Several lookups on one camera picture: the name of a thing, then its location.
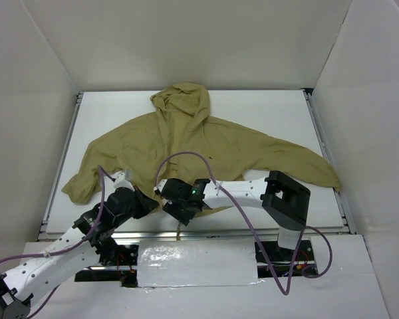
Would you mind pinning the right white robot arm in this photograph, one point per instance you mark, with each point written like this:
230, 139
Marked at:
283, 198

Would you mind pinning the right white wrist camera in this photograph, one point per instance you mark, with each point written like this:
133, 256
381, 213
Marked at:
158, 191

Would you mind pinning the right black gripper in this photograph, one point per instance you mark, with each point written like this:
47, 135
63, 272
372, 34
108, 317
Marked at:
172, 206

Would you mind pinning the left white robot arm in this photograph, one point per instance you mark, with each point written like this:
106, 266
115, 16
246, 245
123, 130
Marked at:
87, 243

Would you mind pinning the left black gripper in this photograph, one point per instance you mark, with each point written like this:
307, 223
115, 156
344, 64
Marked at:
139, 202

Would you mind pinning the white foam front panel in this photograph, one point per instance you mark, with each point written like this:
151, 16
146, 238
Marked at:
212, 262

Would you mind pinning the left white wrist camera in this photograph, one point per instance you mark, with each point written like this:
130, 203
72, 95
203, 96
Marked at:
123, 179

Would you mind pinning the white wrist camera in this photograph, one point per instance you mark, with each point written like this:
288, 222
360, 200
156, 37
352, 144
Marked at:
123, 179
158, 191

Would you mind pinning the tan hooded zip jacket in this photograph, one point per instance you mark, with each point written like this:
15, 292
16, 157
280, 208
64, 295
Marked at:
190, 133

